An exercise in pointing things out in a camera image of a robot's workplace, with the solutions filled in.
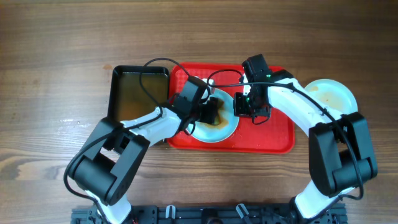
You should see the white plate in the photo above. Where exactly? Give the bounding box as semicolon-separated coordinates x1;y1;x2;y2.
187;89;239;143
305;79;358;114

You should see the white plate bottom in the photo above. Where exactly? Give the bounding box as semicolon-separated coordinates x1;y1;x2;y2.
305;79;358;114

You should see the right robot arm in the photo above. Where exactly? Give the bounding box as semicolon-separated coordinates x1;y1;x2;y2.
234;54;377;223

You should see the black water tray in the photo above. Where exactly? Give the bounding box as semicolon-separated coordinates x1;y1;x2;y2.
107;65;169;121

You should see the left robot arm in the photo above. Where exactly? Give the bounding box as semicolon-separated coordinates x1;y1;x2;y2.
63;77;214;223

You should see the red plastic tray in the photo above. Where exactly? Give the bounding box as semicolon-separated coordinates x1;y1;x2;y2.
167;63;295;154

